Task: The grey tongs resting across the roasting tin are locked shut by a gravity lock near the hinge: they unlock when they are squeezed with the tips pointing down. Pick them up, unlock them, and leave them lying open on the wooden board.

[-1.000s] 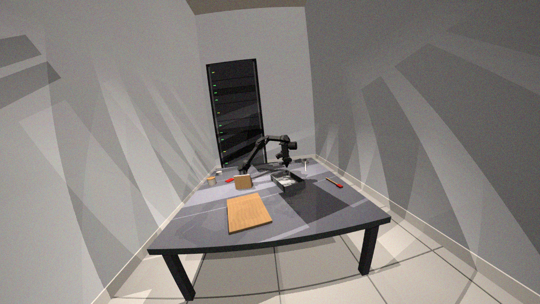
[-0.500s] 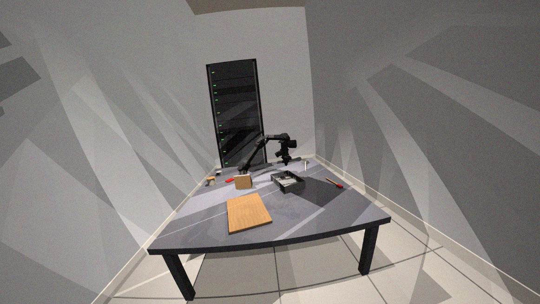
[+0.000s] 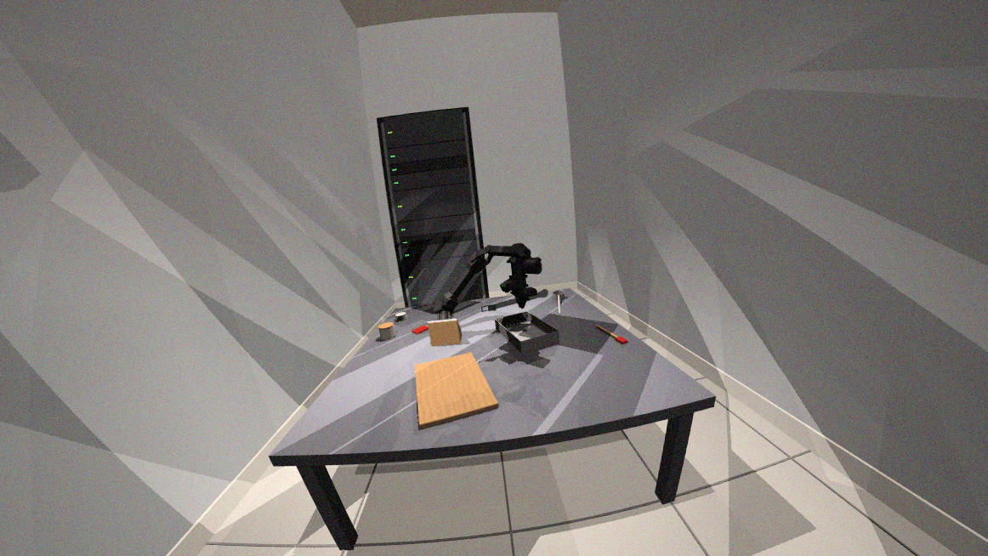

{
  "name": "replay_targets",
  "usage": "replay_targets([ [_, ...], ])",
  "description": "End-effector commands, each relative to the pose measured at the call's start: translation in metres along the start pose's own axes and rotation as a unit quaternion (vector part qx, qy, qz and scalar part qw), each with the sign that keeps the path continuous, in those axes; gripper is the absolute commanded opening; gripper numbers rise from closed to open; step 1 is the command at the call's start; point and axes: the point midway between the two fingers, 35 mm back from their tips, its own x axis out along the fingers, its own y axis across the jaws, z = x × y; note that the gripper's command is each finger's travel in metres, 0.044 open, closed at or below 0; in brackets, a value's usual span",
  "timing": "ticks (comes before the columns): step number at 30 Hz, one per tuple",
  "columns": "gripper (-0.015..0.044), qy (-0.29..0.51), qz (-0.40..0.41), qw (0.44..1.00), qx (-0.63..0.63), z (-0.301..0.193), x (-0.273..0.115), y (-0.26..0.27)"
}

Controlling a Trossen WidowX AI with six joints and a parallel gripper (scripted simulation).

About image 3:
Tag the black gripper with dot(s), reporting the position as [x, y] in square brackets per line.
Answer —
[522, 292]

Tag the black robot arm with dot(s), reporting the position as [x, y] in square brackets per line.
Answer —
[521, 262]

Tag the grey cylindrical jar with orange lid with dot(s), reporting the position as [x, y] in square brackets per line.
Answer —
[387, 330]

